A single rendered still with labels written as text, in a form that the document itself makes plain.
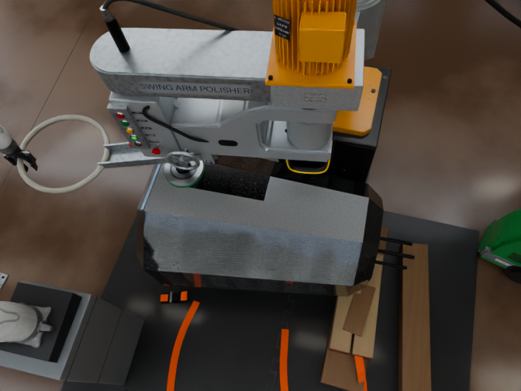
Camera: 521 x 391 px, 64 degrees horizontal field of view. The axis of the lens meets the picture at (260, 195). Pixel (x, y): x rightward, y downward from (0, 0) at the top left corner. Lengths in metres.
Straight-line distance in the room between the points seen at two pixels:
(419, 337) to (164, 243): 1.60
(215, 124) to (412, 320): 1.74
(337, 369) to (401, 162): 1.58
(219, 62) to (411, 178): 2.11
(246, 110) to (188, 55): 0.28
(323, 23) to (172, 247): 1.48
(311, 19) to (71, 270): 2.60
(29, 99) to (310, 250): 3.06
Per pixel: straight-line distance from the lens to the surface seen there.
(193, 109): 1.77
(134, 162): 2.21
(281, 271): 2.16
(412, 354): 2.76
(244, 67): 1.45
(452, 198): 3.28
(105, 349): 2.58
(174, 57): 1.54
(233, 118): 1.64
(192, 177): 2.22
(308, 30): 1.17
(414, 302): 2.81
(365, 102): 2.59
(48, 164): 3.81
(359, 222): 2.10
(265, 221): 2.08
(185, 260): 2.27
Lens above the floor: 2.79
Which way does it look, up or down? 64 degrees down
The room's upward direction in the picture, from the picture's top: 11 degrees counter-clockwise
